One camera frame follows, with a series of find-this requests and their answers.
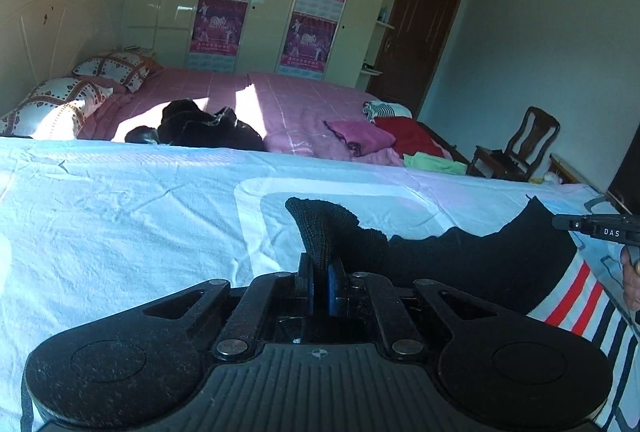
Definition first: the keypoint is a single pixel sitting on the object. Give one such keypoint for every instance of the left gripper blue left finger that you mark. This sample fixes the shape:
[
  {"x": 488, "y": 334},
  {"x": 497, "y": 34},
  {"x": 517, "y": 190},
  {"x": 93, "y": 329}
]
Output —
[{"x": 304, "y": 289}]

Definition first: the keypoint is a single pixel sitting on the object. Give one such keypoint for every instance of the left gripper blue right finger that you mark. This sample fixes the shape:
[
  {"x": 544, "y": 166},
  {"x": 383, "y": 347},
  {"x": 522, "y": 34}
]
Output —
[{"x": 333, "y": 289}]

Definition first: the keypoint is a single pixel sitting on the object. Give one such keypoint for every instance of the striped knit sweater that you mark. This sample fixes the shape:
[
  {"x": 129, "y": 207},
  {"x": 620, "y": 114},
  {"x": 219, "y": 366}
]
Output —
[{"x": 527, "y": 267}]

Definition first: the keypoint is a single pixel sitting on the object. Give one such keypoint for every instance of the black clothes pile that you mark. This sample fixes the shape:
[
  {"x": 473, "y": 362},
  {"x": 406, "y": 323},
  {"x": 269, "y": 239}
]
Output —
[{"x": 184, "y": 124}]

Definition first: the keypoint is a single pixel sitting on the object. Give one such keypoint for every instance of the right hand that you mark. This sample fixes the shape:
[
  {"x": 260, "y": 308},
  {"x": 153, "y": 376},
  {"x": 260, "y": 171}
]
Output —
[{"x": 630, "y": 277}]

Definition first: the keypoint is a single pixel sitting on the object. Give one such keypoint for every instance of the dark wooden chair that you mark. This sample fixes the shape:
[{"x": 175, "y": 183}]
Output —
[{"x": 523, "y": 153}]

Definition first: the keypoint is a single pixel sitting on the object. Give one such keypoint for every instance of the magenta folded garment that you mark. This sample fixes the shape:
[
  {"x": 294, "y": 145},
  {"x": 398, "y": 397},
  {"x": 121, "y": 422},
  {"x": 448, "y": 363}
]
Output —
[{"x": 361, "y": 137}]

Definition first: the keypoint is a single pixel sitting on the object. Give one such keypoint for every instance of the light green folded garment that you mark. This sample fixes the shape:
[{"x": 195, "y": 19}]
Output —
[{"x": 429, "y": 163}]

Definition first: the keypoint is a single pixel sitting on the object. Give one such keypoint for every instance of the red folded garment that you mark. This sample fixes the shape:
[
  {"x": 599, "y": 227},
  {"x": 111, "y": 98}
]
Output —
[{"x": 410, "y": 137}]

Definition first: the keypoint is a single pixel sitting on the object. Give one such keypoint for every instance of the pink bed cover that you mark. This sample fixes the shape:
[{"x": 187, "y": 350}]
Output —
[{"x": 290, "y": 114}]

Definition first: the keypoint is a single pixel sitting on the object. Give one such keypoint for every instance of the striped white green garment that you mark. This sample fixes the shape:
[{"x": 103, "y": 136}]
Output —
[{"x": 379, "y": 109}]

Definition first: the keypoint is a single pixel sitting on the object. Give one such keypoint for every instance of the white patterned bed sheet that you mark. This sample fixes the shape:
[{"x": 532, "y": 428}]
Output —
[{"x": 151, "y": 288}]

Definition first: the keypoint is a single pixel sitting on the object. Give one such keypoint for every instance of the lower right purple poster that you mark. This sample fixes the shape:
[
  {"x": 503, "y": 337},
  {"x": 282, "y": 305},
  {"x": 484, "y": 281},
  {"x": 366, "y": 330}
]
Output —
[{"x": 307, "y": 46}]

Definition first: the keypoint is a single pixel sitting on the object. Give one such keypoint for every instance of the dark brown door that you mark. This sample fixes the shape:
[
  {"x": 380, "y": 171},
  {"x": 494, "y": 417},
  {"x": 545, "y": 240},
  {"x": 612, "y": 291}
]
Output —
[{"x": 411, "y": 50}]

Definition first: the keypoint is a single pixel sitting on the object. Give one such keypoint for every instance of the lower left purple poster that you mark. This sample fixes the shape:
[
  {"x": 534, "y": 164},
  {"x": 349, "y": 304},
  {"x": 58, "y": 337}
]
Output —
[{"x": 216, "y": 34}]

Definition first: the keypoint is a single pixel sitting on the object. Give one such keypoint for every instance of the far heart pattern pillow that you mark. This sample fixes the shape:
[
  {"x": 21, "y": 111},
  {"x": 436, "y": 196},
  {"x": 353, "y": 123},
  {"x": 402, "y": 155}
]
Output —
[{"x": 127, "y": 69}]

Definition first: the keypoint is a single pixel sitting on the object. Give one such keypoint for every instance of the heart pattern pillow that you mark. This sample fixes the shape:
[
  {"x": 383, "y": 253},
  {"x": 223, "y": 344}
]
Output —
[
  {"x": 56, "y": 110},
  {"x": 127, "y": 69}
]

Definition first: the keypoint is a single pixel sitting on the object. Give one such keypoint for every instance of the near heart pattern pillow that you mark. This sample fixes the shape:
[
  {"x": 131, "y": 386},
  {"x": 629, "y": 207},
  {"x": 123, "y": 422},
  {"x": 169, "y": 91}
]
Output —
[{"x": 56, "y": 110}]

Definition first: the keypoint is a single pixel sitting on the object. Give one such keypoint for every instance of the cream round headboard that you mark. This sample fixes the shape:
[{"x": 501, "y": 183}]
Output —
[{"x": 45, "y": 39}]

